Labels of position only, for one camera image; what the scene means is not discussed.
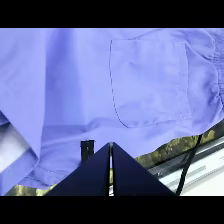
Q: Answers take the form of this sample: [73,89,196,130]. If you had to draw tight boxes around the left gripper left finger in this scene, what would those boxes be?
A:
[45,142,112,197]

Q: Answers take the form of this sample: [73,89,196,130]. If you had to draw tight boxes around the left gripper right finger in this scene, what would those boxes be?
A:
[111,142,177,197]

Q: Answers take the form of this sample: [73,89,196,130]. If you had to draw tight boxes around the blue pants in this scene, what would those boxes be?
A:
[0,27,224,197]

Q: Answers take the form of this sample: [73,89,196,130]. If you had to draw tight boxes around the black cable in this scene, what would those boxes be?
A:
[175,133,204,197]

